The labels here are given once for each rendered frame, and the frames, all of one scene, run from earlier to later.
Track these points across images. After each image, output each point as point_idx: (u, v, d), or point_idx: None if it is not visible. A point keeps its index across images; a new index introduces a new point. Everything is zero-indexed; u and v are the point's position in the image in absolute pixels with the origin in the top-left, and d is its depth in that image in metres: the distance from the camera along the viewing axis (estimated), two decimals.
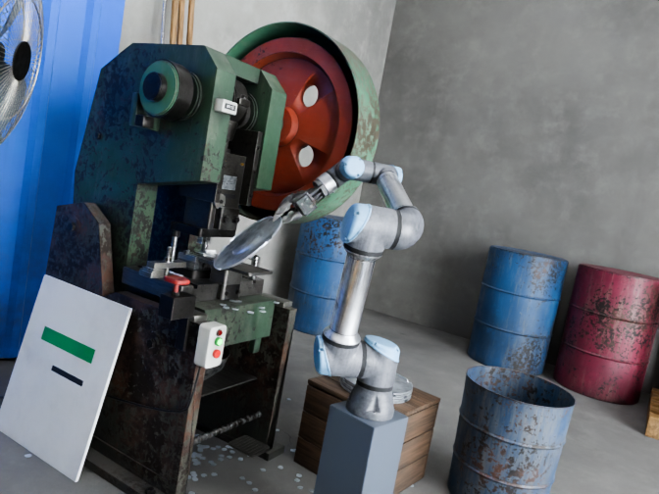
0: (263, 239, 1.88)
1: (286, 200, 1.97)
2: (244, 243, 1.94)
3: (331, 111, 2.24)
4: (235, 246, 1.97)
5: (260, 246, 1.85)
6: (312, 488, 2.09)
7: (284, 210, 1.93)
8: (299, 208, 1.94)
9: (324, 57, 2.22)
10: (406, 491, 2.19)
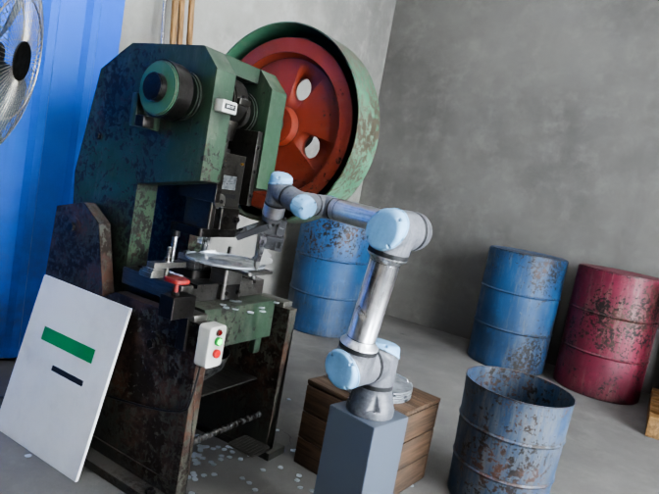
0: (240, 260, 2.13)
1: (262, 253, 1.92)
2: (229, 260, 2.04)
3: None
4: (224, 261, 2.00)
5: (252, 262, 2.14)
6: (312, 488, 2.09)
7: (271, 260, 1.96)
8: None
9: None
10: (406, 491, 2.19)
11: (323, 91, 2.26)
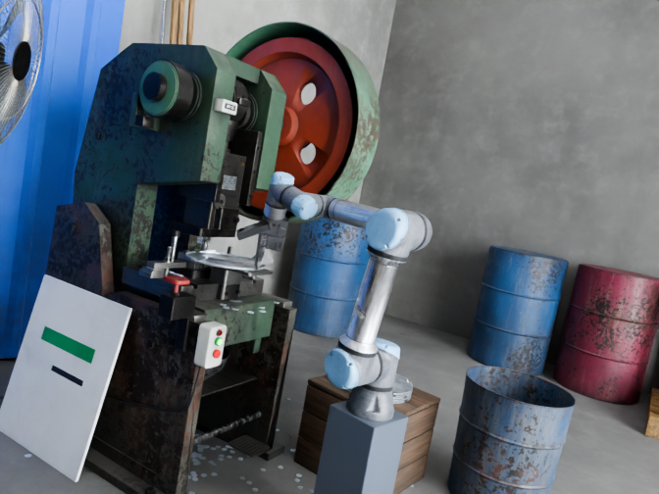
0: (209, 262, 1.97)
1: (263, 253, 1.93)
2: (222, 258, 2.06)
3: (271, 71, 2.39)
4: (228, 257, 2.10)
5: (196, 260, 1.96)
6: (312, 488, 2.09)
7: (272, 260, 1.96)
8: None
9: None
10: (406, 491, 2.19)
11: (297, 177, 2.33)
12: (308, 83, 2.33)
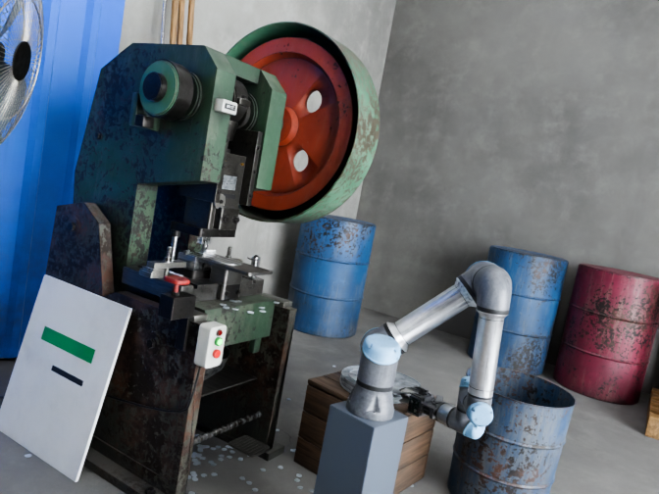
0: None
1: (418, 389, 2.05)
2: None
3: (279, 184, 2.37)
4: (394, 378, 2.24)
5: (354, 371, 2.26)
6: (312, 488, 2.09)
7: (404, 391, 2.05)
8: (409, 402, 2.01)
9: (317, 186, 2.24)
10: (406, 491, 2.19)
11: (278, 71, 2.38)
12: None
